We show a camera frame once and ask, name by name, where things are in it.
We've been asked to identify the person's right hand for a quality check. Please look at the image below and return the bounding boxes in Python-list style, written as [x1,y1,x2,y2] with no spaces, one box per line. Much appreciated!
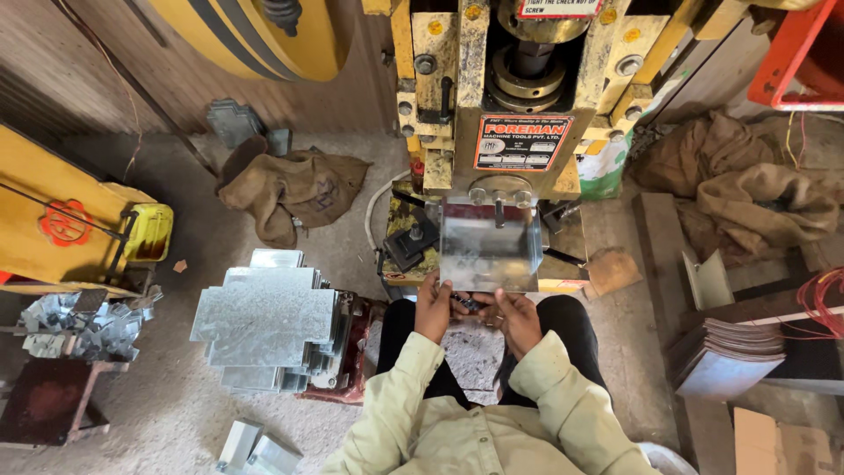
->
[473,288,543,362]

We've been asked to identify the person's left hand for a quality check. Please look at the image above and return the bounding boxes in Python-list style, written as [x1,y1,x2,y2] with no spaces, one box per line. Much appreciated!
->
[414,268,460,346]

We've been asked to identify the bent galvanized sheet metal tray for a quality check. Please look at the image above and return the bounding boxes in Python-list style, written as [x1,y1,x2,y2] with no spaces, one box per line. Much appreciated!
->
[438,197,544,294]

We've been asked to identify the black die clamp block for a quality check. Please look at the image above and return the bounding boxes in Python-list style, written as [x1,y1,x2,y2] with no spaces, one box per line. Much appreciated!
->
[382,210,441,273]

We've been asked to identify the red metal stand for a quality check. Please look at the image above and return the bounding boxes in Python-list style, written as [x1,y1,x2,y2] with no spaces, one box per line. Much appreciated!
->
[297,290,389,406]

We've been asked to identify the stack of cross-shaped metal blanks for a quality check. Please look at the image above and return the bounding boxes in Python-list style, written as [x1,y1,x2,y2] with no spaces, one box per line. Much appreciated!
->
[190,248,338,395]

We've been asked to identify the white green printed sack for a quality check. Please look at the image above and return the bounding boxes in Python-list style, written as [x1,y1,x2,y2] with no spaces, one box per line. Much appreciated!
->
[577,132,633,201]

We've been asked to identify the brown burlap sack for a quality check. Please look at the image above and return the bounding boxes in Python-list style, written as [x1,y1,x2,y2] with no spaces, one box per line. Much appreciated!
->
[216,135,372,250]

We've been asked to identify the bent sheet metal piece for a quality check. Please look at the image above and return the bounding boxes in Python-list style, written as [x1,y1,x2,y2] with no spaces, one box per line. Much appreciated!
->
[682,249,735,311]

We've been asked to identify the yellow power press machine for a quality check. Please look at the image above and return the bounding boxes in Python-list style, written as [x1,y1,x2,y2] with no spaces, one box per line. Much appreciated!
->
[361,0,753,294]

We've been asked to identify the stack of flat metal sheets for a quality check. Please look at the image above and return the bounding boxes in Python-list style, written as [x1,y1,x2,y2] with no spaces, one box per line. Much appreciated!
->
[671,318,787,402]

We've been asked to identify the folded sheet metal box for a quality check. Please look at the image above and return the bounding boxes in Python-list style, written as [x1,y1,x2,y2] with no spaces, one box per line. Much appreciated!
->
[244,434,304,475]
[216,419,265,475]

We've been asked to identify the wooden bench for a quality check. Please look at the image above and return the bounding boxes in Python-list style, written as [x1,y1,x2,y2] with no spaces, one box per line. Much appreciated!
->
[632,191,844,475]

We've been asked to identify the heap of brown burlap sacks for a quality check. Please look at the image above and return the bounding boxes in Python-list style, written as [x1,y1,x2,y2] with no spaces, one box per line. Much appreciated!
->
[629,109,841,268]

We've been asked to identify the stack of grey metal plates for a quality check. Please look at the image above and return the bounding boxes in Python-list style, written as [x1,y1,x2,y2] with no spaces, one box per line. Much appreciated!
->
[206,98,293,157]

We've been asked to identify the brown cardboard piece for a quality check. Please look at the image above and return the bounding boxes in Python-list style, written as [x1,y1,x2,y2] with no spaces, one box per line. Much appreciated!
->
[733,407,835,475]

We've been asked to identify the yellow press flywheel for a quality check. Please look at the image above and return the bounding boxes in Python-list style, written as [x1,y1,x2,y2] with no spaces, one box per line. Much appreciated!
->
[146,0,352,83]

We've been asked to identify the pile of small metal offcuts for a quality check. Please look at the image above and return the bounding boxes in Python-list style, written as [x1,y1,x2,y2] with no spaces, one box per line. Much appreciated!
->
[18,285,164,362]

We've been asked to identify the yellow machine with red emblem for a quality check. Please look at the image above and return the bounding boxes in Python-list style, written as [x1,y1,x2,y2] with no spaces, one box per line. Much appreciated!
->
[0,122,175,298]

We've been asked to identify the rusty red metal stool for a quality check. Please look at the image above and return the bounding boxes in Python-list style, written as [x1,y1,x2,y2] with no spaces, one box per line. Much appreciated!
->
[0,358,129,449]

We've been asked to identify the white plastic hose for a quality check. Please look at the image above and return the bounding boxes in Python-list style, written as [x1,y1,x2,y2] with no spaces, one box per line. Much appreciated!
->
[364,169,413,255]

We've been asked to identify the red wire bundle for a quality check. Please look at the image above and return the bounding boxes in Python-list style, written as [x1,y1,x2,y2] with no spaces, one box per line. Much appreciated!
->
[758,266,844,340]

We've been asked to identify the red metal frame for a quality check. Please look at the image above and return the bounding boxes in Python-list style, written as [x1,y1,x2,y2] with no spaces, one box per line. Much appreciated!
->
[747,0,844,112]

